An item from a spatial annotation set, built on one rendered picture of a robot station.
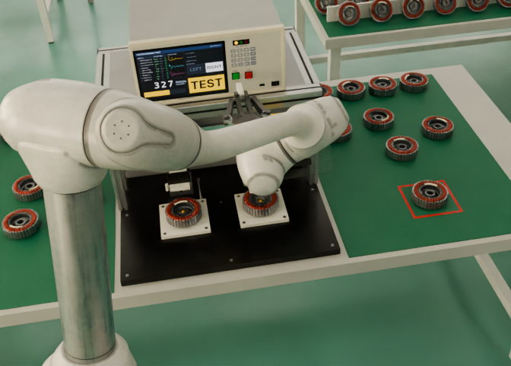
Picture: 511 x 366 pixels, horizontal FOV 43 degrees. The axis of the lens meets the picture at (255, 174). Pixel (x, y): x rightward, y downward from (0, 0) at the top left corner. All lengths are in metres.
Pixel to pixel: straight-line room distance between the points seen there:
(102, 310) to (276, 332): 1.50
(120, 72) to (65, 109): 1.09
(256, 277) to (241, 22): 0.73
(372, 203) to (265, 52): 0.60
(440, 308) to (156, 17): 1.65
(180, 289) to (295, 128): 0.70
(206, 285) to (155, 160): 0.92
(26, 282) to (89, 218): 0.87
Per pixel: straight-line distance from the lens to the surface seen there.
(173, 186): 2.01
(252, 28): 1.87
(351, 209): 2.09
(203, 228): 2.00
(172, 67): 1.89
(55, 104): 1.08
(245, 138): 1.29
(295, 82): 2.01
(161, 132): 1.00
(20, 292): 2.00
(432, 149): 2.38
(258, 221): 2.00
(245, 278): 1.89
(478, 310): 2.87
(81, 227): 1.18
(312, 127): 1.44
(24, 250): 2.12
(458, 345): 2.74
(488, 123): 2.56
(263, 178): 1.49
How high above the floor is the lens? 2.14
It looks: 39 degrees down
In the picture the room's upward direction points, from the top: 3 degrees counter-clockwise
